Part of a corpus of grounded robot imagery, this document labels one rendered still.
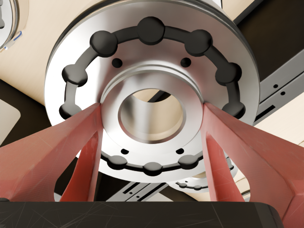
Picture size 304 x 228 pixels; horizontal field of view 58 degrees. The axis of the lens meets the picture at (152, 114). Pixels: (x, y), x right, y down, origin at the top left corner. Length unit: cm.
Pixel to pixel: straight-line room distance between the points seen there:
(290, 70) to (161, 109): 10
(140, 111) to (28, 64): 20
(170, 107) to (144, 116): 2
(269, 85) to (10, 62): 26
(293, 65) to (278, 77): 1
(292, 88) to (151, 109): 11
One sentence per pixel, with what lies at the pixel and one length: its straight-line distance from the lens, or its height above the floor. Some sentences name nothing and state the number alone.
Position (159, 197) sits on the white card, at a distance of 40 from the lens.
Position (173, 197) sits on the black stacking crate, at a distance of 42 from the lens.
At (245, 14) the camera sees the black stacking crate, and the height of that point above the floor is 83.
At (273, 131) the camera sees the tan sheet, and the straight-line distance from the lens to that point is 38.
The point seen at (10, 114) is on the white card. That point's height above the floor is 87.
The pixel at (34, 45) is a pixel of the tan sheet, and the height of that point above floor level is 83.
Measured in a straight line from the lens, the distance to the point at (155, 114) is 15.
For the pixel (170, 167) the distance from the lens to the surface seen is 16.
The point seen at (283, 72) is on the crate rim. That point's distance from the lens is 21.
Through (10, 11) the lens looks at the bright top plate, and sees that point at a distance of 28.
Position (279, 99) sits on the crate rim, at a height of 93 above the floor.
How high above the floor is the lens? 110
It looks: 53 degrees down
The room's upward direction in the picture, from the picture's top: 176 degrees counter-clockwise
